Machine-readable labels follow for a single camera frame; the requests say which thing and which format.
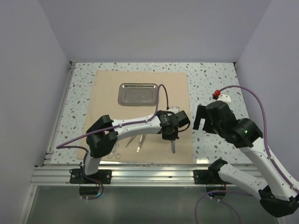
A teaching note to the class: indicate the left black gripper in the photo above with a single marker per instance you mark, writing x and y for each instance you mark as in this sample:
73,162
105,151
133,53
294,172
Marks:
172,136

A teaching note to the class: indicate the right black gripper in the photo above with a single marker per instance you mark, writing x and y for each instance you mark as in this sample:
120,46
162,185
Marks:
201,112

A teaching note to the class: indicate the steel scalpel handle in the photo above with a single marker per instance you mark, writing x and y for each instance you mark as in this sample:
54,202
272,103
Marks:
173,148

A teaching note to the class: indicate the beige surgical wrap cloth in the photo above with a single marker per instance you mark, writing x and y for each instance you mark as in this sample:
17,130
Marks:
104,101

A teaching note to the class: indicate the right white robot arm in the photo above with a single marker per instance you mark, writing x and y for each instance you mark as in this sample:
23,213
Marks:
276,190

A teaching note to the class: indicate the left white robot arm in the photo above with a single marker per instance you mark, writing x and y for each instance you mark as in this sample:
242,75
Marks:
102,136

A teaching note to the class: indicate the stainless steel instrument tray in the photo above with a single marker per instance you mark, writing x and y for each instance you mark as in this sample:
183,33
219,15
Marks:
137,94

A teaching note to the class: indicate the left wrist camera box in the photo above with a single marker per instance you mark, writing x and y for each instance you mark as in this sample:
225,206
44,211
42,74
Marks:
173,109

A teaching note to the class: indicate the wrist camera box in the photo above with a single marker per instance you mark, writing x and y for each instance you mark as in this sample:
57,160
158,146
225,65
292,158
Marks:
173,109
218,96

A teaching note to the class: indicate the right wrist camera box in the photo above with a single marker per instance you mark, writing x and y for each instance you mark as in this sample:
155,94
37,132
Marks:
218,96

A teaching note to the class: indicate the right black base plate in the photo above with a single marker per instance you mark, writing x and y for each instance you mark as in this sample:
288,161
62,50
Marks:
206,177

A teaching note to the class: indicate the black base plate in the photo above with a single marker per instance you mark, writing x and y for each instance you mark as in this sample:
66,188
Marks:
103,175
206,177

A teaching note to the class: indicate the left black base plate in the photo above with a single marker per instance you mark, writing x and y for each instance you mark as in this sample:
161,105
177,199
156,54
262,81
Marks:
103,175

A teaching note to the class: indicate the aluminium mounting rail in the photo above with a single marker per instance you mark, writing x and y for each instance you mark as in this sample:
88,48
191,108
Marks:
132,175

